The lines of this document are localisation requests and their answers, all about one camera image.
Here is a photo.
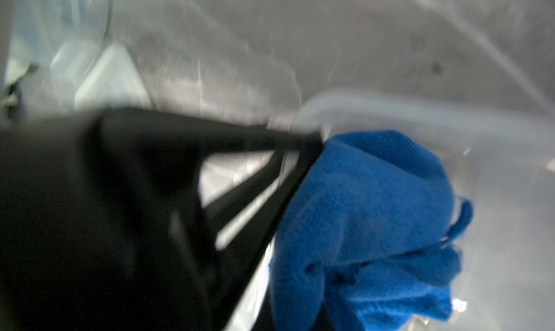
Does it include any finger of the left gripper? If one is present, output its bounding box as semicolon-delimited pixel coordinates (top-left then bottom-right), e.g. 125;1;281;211
95;108;323;330

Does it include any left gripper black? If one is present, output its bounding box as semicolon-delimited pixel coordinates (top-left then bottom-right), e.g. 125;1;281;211
0;113;209;331

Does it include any blue cleaning cloth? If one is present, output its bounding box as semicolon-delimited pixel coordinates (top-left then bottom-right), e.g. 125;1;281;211
270;130;473;330

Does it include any rectangular clear box lid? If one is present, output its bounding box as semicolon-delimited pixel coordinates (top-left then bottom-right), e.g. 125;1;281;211
4;0;152;116

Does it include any rectangular clear lunch box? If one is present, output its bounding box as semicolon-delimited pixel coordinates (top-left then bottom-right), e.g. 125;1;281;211
291;89;554;330

